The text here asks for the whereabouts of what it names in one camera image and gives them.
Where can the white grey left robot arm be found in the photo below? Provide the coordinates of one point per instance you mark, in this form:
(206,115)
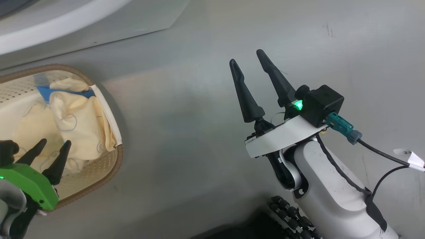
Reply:
(10,205)

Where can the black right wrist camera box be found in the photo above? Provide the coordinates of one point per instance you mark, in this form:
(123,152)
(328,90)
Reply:
(323,103)

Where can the cream perforated basket brown rim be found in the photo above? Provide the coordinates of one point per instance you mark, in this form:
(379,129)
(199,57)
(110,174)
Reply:
(99,166)

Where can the white front-load washing machine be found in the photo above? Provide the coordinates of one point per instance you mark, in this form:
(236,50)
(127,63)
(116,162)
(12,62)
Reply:
(99,20)

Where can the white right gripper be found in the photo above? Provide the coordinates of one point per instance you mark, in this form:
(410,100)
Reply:
(279,137)

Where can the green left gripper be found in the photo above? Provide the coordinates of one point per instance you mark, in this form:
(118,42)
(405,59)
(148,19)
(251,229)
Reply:
(30,182)

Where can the cream garment wide blue cuff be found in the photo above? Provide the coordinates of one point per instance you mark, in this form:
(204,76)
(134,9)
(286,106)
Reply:
(33,126)

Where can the cream printed garment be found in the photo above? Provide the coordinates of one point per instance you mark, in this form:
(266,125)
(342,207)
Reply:
(83,122)

